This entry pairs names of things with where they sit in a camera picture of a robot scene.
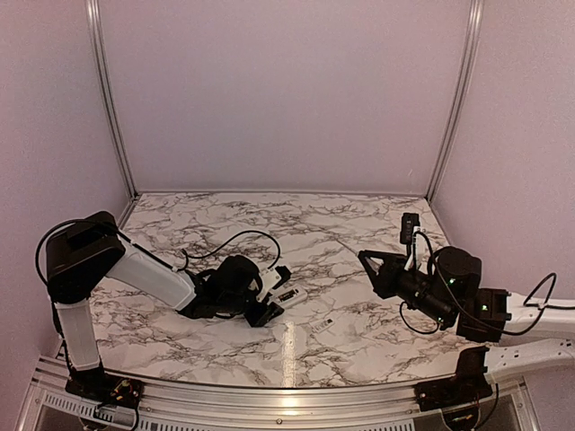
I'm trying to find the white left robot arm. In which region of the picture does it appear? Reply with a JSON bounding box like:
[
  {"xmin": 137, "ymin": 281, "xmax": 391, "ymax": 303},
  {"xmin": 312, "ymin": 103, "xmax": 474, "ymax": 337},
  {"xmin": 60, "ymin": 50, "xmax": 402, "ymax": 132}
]
[{"xmin": 34, "ymin": 211, "xmax": 291, "ymax": 400}]

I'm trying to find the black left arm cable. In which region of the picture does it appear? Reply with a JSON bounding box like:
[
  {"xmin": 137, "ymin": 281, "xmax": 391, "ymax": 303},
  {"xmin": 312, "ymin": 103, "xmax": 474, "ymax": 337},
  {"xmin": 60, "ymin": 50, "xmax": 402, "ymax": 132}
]
[{"xmin": 35, "ymin": 217, "xmax": 282, "ymax": 315}]

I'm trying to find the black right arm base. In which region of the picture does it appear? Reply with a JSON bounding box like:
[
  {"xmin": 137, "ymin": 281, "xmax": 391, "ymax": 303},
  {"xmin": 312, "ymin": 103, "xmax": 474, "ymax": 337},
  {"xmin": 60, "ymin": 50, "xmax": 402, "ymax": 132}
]
[{"xmin": 414, "ymin": 346, "xmax": 493, "ymax": 411}]

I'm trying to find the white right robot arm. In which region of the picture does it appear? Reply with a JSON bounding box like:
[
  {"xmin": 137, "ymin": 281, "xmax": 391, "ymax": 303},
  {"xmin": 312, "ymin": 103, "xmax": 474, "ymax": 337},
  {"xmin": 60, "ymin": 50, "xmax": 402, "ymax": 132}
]
[{"xmin": 358, "ymin": 246, "xmax": 574, "ymax": 378}]

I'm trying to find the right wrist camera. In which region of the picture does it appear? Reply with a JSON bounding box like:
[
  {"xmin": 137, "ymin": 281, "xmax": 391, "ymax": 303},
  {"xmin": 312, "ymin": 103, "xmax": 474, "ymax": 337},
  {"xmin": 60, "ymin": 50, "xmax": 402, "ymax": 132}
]
[{"xmin": 400, "ymin": 213, "xmax": 420, "ymax": 245}]

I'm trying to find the left aluminium frame post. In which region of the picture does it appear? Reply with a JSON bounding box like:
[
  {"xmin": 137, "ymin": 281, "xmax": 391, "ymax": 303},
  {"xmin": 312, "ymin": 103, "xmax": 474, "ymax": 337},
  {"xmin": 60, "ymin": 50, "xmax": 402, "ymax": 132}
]
[{"xmin": 84, "ymin": 0, "xmax": 138, "ymax": 200}]

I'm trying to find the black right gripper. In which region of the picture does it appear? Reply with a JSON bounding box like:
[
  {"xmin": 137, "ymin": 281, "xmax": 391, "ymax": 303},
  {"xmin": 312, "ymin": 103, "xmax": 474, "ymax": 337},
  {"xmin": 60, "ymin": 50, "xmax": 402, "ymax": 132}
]
[{"xmin": 359, "ymin": 250, "xmax": 455, "ymax": 327}]

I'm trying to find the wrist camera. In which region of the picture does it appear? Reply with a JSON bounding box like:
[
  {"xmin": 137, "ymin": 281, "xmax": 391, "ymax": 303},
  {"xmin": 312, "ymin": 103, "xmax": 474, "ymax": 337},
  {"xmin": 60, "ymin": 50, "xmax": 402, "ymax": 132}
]
[
  {"xmin": 256, "ymin": 266, "xmax": 291, "ymax": 303},
  {"xmin": 400, "ymin": 213, "xmax": 420, "ymax": 245}
]

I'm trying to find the aluminium frame post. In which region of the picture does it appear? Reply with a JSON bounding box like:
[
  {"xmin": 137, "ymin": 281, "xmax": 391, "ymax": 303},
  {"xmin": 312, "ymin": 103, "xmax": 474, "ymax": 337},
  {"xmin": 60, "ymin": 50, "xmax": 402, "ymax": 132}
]
[
  {"xmin": 84, "ymin": 0, "xmax": 138, "ymax": 200},
  {"xmin": 425, "ymin": 0, "xmax": 484, "ymax": 205}
]

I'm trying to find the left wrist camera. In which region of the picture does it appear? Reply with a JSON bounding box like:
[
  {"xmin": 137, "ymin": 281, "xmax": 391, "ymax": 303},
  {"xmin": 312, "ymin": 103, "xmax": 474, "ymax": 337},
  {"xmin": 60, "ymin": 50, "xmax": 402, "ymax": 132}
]
[{"xmin": 256, "ymin": 266, "xmax": 291, "ymax": 303}]

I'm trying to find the right aluminium frame post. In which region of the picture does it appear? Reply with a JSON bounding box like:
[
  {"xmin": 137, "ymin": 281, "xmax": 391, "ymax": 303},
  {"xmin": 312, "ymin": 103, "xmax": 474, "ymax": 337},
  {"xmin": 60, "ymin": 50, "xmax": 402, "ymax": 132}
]
[{"xmin": 425, "ymin": 0, "xmax": 484, "ymax": 205}]

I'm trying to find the white remote control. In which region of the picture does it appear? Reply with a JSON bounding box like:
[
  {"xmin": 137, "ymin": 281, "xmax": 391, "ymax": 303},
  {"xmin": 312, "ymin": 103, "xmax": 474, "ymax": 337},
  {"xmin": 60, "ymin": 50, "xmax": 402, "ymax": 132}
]
[{"xmin": 274, "ymin": 288, "xmax": 307, "ymax": 309}]

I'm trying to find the white battery cover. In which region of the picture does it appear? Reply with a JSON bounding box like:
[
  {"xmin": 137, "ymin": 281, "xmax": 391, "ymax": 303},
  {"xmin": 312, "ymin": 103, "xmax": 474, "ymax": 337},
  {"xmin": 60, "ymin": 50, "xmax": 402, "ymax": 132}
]
[{"xmin": 311, "ymin": 318, "xmax": 334, "ymax": 333}]

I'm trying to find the front aluminium rail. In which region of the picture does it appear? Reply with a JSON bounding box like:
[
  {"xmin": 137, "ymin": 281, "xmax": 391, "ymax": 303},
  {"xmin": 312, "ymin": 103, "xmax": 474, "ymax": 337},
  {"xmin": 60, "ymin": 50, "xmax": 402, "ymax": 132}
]
[{"xmin": 26, "ymin": 354, "xmax": 540, "ymax": 431}]

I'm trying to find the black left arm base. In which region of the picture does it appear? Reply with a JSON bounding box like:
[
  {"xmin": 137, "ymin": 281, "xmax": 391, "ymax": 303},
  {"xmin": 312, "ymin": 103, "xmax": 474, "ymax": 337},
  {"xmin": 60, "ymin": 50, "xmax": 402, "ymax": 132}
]
[{"xmin": 66, "ymin": 363, "xmax": 144, "ymax": 409}]

